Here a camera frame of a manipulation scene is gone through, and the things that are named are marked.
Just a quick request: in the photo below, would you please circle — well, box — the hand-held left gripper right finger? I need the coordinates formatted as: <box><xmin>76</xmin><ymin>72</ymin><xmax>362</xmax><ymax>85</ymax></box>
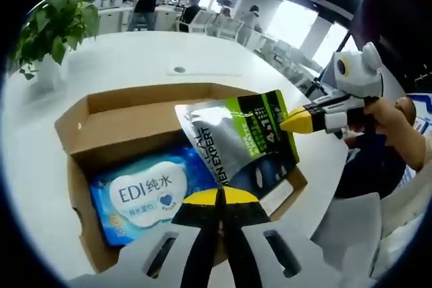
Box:
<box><xmin>219</xmin><ymin>190</ymin><xmax>376</xmax><ymax>288</ymax></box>

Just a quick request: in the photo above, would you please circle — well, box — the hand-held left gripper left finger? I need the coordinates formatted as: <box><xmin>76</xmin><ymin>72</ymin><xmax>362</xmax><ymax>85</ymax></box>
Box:
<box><xmin>67</xmin><ymin>189</ymin><xmax>223</xmax><ymax>288</ymax></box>

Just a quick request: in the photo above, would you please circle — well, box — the blue wet wipes pack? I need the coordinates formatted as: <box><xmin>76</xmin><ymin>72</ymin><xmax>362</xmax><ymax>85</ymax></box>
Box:
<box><xmin>89</xmin><ymin>148</ymin><xmax>220</xmax><ymax>247</ymax></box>

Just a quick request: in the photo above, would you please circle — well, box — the silver green soft pouch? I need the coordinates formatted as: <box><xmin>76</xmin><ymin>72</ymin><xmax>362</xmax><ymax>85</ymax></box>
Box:
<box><xmin>174</xmin><ymin>89</ymin><xmax>300</xmax><ymax>198</ymax></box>

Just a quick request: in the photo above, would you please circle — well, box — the brown cardboard shoe box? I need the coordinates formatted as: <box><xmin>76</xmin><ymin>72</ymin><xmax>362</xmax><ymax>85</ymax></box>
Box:
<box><xmin>53</xmin><ymin>82</ymin><xmax>308</xmax><ymax>274</ymax></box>

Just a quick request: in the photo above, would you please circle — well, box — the person's right hand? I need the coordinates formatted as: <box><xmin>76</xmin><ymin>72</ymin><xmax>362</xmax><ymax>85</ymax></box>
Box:
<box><xmin>346</xmin><ymin>98</ymin><xmax>408</xmax><ymax>144</ymax></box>

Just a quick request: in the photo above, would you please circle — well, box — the white office chair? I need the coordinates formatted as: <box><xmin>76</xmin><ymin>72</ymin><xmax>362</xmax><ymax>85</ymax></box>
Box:
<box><xmin>219</xmin><ymin>18</ymin><xmax>244</xmax><ymax>39</ymax></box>
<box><xmin>188</xmin><ymin>9</ymin><xmax>217</xmax><ymax>34</ymax></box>

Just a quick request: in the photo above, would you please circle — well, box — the green potted plant white pot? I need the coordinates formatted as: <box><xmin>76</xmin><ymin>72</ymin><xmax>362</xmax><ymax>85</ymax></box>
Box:
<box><xmin>8</xmin><ymin>0</ymin><xmax>101</xmax><ymax>90</ymax></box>

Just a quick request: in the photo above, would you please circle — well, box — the blue white wall poster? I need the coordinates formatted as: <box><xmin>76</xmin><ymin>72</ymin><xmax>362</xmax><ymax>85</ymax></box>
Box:
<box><xmin>404</xmin><ymin>92</ymin><xmax>432</xmax><ymax>140</ymax></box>

